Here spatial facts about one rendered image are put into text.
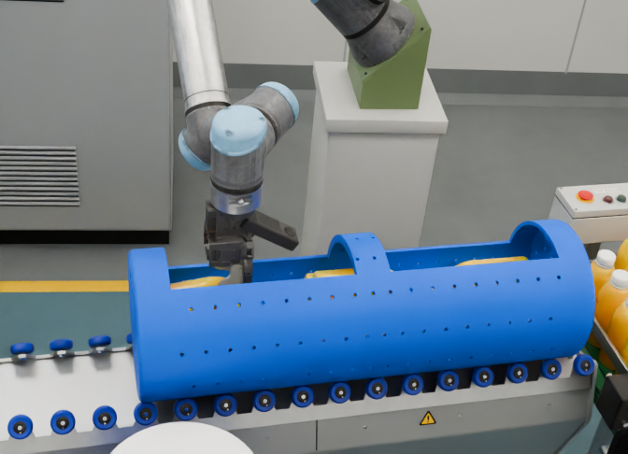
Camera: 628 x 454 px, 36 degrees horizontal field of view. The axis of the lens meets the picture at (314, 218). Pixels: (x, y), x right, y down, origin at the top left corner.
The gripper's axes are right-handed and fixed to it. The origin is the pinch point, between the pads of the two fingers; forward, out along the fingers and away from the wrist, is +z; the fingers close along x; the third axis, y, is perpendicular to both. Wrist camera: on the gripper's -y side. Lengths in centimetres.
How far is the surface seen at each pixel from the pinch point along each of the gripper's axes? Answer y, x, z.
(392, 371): -26.7, 13.6, 12.4
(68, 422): 33.6, 11.2, 19.1
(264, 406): -2.6, 11.9, 20.1
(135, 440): 22.3, 23.1, 12.2
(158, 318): 16.8, 10.1, -3.7
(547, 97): -203, -256, 115
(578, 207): -82, -25, 6
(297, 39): -75, -276, 88
